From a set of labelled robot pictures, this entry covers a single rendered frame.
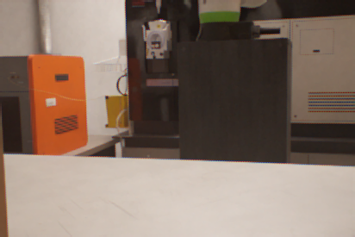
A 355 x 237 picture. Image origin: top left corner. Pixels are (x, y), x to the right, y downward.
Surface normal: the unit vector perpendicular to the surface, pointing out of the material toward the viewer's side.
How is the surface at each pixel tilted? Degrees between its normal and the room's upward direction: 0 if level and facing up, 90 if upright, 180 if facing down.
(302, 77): 90
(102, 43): 90
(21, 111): 90
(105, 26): 90
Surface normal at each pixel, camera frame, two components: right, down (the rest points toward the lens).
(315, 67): -0.26, 0.12
